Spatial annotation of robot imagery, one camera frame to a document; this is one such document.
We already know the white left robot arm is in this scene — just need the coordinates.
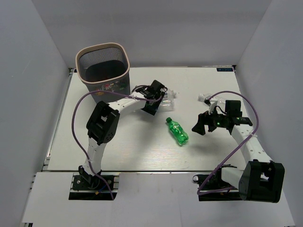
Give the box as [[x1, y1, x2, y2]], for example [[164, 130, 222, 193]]
[[74, 80, 167, 189]]

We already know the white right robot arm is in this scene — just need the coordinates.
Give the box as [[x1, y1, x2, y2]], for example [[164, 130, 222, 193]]
[[192, 99, 285, 203]]

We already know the grey mesh waste bin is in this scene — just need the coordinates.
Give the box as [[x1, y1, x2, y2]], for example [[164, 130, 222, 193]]
[[75, 43, 130, 103]]

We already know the green sprite bottle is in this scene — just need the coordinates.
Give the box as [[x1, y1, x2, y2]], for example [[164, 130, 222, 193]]
[[166, 117, 189, 146]]

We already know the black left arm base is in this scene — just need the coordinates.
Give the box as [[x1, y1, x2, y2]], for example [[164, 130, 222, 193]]
[[69, 174, 119, 201]]

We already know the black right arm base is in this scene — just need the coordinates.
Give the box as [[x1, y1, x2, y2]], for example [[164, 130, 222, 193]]
[[198, 164, 243, 201]]

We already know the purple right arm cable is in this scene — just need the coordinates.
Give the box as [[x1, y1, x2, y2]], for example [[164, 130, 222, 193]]
[[196, 90, 260, 196]]

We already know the clear bottle red blue label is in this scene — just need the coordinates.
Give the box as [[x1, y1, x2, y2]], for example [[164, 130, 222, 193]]
[[158, 89, 177, 112]]

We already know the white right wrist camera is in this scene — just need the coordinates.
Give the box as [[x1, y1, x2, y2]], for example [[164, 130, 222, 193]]
[[204, 99, 218, 115]]

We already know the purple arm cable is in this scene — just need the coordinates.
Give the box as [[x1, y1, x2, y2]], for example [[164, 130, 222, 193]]
[[196, 90, 260, 196], [71, 91, 164, 201]]

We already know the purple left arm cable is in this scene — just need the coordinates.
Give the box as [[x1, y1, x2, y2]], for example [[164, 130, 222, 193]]
[[71, 91, 164, 201]]

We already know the blue table sticker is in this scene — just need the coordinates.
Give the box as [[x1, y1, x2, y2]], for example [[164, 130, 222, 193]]
[[216, 68, 233, 72]]

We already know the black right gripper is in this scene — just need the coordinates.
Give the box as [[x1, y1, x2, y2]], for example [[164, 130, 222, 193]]
[[192, 105, 229, 135]]

